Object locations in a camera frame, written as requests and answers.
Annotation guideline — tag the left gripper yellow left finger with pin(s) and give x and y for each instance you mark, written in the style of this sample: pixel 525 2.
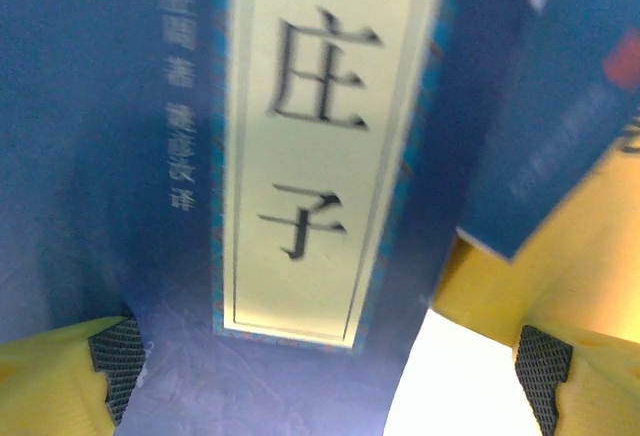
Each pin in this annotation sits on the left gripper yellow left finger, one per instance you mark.
pixel 50 386

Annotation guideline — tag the yellow book with blue pattern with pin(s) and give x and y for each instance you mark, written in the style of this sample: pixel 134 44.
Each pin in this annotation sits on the yellow book with blue pattern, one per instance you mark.
pixel 550 296

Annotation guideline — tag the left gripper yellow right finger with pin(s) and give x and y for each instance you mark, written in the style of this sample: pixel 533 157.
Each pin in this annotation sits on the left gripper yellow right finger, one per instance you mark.
pixel 600 391

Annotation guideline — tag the blue book with cream label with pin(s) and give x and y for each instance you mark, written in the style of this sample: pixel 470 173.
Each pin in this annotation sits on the blue book with cream label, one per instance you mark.
pixel 100 156
pixel 550 106

